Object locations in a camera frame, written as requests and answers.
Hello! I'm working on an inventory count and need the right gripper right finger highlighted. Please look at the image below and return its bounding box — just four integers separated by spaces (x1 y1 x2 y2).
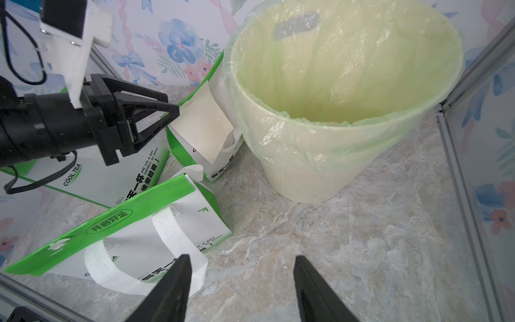
293 255 358 322

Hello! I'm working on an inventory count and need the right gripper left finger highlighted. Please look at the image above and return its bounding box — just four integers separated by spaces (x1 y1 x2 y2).
126 254 193 322

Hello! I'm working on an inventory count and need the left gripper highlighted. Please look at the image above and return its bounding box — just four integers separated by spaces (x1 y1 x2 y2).
83 74 180 166

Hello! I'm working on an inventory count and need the green white bag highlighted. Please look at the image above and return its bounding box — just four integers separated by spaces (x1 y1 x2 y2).
166 54 244 182
1 140 170 208
5 164 231 296

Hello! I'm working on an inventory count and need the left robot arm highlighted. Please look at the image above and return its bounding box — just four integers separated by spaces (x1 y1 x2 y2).
1 74 180 167

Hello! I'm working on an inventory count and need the green bin liner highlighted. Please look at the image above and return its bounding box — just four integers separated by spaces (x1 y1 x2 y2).
223 0 465 170

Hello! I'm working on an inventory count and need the cream trash bin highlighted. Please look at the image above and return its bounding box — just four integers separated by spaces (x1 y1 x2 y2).
229 0 464 204

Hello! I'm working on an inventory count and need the aluminium front rail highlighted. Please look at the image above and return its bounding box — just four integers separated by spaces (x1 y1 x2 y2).
1 274 91 322

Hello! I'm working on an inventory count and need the right aluminium corner post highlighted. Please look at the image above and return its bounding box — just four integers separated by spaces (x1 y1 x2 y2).
437 22 514 321

